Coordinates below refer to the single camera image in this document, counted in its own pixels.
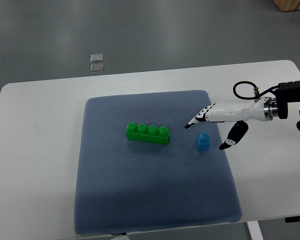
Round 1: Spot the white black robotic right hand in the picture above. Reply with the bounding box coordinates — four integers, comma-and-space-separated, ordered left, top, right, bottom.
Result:
184, 97, 279, 150

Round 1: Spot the small blue building block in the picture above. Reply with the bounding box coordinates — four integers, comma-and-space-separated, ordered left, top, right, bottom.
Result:
196, 132, 211, 151

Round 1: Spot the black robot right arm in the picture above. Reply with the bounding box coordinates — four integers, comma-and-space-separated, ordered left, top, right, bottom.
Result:
274, 81, 300, 131

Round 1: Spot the long green building block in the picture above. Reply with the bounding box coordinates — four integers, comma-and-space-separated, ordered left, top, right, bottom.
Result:
126, 122, 170, 145

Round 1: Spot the wooden box corner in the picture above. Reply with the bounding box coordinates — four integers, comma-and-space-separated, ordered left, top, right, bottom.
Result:
273, 0, 300, 12

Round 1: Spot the black table control panel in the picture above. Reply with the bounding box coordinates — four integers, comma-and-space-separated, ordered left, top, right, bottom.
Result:
285, 216, 300, 223

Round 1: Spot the white table leg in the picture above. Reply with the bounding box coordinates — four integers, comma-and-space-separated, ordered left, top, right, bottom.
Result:
246, 221, 264, 240

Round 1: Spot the grey-blue textured mat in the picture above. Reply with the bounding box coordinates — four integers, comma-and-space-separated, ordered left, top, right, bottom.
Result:
74, 90, 242, 235

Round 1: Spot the upper metal floor plate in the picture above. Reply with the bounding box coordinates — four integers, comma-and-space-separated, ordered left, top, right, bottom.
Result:
90, 53, 104, 63

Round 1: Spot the metal floor plate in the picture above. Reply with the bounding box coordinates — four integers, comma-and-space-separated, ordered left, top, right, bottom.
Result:
90, 53, 104, 63
90, 63, 104, 74

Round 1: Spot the lower metal floor plate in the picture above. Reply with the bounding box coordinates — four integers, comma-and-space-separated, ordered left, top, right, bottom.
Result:
90, 63, 104, 74

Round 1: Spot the black label under table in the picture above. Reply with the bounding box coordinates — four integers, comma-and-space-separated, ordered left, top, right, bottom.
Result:
111, 232, 127, 237

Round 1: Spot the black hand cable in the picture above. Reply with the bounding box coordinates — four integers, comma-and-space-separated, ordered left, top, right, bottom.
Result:
233, 81, 280, 101

